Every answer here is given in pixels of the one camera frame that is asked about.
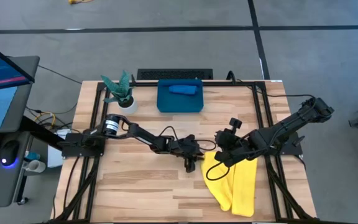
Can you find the black mouse with blue light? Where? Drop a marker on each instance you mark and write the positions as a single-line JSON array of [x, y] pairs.
[[9, 152]]

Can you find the white mug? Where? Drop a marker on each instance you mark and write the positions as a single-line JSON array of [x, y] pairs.
[[36, 166]]

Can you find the teal bottle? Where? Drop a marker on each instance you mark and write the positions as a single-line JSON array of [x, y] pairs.
[[33, 155]]

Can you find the black keyboard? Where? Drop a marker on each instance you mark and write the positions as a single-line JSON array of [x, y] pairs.
[[174, 74]]

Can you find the yellow microfiber towel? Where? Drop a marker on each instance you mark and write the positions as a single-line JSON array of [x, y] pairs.
[[241, 186]]

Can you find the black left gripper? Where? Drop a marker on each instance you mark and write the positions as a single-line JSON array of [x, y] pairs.
[[185, 148]]

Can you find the black aluminium table frame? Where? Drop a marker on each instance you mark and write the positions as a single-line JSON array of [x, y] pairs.
[[219, 84]]

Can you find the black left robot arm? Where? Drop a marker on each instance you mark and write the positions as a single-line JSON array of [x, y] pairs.
[[141, 135]]

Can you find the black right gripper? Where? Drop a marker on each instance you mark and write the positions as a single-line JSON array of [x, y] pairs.
[[230, 144]]

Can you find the blue plastic basket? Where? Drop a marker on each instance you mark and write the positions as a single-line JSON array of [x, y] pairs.
[[179, 104]]

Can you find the white box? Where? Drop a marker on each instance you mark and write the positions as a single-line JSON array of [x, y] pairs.
[[54, 158]]

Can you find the green plant in white pot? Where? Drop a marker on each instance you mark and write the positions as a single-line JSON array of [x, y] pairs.
[[120, 90]]

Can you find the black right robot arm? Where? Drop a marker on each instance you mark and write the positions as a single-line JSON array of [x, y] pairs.
[[291, 123]]

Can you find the blue microfiber towel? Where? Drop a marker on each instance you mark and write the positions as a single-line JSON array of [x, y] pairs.
[[182, 89]]

